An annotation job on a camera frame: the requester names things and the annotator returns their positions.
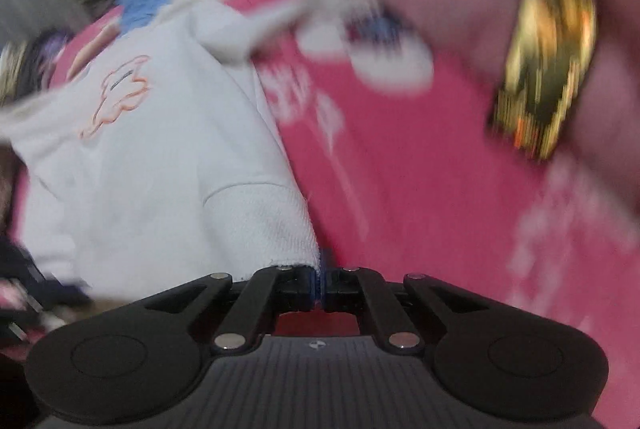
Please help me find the white sweatshirt with orange print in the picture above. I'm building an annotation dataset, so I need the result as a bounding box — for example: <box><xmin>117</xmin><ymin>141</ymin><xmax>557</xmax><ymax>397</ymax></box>
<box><xmin>0</xmin><ymin>0</ymin><xmax>321</xmax><ymax>305</ymax></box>

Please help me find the pink floral blanket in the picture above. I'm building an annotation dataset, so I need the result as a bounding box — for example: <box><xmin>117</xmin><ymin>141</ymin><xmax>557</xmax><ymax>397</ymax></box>
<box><xmin>0</xmin><ymin>0</ymin><xmax>640</xmax><ymax>429</ymax></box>

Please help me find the person's dark clothing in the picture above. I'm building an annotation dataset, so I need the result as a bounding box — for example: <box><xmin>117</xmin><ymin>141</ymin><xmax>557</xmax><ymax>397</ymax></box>
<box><xmin>0</xmin><ymin>234</ymin><xmax>92</xmax><ymax>345</ymax></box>

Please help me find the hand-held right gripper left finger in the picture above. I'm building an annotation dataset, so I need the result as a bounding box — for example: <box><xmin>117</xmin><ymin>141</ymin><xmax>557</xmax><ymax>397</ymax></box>
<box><xmin>142</xmin><ymin>265</ymin><xmax>321</xmax><ymax>356</ymax></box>

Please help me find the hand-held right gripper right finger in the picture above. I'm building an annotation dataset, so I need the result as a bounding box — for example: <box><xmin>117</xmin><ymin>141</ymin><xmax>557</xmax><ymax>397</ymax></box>
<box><xmin>322</xmin><ymin>266</ymin><xmax>493</xmax><ymax>355</ymax></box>

